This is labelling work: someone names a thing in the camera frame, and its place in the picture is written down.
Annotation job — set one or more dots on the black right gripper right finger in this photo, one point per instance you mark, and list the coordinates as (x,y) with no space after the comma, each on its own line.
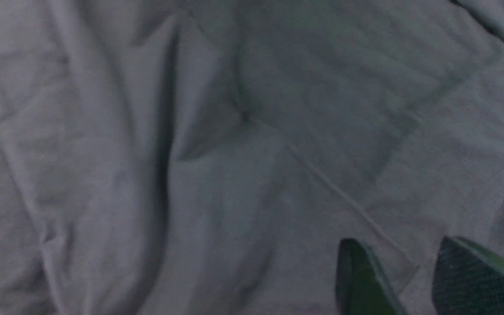
(468,279)

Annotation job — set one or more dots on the dark gray long-sleeve top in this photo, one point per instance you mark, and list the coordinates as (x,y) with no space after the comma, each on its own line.
(206,157)

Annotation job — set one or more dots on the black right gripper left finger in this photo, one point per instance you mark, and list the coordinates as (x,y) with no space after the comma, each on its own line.
(361,286)

